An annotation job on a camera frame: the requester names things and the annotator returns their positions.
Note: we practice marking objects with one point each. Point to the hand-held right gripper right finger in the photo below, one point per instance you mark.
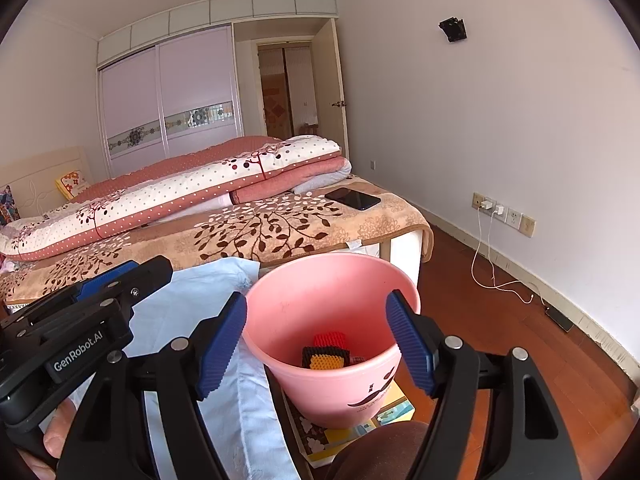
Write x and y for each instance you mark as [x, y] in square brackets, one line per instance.
[410, 345]

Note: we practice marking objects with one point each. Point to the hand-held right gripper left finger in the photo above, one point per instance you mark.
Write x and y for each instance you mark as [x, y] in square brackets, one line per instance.
[222, 345]

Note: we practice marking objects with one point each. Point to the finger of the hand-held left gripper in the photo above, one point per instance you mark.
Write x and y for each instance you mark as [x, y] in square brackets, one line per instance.
[145, 277]
[60, 312]

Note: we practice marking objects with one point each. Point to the red foam net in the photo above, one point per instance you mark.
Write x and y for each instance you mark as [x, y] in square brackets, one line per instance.
[330, 339]

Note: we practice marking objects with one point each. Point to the black foam net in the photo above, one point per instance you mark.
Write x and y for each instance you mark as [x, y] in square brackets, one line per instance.
[306, 355]

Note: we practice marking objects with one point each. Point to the pink plastic bucket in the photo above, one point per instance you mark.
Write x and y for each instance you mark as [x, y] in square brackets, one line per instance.
[325, 285]

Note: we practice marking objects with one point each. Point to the person's left hand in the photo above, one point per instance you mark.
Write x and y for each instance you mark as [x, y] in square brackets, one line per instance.
[57, 435]

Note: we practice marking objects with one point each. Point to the teal printed box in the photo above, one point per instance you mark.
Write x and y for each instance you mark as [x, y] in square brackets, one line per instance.
[397, 407]

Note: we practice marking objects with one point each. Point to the dotted tree print quilt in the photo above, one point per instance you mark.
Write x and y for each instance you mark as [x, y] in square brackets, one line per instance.
[175, 195]

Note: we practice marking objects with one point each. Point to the light blue cloth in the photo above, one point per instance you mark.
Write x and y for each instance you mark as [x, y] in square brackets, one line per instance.
[260, 435]

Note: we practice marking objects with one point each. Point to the dark brown round stool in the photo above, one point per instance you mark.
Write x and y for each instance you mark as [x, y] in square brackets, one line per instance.
[380, 452]

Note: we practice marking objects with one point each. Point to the brown leaf print blanket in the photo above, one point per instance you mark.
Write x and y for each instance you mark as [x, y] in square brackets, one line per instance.
[250, 230]

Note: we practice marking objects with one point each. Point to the yellow flower pillow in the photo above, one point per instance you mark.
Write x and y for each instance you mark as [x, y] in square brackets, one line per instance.
[74, 184]

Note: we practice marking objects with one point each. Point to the floral cover book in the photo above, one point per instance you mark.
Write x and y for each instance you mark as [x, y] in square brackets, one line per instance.
[305, 430]

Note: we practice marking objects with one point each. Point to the colourful printed pillow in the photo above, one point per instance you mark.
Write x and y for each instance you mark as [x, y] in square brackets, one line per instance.
[9, 205]

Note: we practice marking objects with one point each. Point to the cream headboard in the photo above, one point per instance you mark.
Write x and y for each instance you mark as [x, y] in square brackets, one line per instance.
[45, 170]

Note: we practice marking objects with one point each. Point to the black phone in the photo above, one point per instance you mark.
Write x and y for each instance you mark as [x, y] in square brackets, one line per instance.
[352, 198]

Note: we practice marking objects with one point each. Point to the white charger plug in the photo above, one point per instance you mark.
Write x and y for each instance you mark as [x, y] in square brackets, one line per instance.
[486, 205]
[498, 210]

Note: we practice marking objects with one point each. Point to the white folded sheet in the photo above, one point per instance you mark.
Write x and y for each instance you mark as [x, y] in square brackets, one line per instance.
[325, 182]

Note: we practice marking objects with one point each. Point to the pink folded blanket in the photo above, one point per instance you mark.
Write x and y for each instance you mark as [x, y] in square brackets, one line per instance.
[300, 175]

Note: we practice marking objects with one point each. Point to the white sliding door wardrobe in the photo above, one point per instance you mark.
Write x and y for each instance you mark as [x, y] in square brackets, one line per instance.
[165, 90]

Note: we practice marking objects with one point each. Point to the cream room door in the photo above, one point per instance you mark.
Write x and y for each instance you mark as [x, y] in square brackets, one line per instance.
[330, 85]

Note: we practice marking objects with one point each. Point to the white overhead cabinets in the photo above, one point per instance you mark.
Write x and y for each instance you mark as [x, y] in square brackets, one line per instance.
[215, 10]

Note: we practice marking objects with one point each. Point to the white bed frame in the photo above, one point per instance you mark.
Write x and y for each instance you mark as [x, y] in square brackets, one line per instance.
[405, 255]

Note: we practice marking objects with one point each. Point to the beige wall socket row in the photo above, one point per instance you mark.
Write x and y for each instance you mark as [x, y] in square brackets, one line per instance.
[525, 225]

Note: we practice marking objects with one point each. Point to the black wall device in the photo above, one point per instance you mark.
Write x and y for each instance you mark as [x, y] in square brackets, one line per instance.
[453, 30]

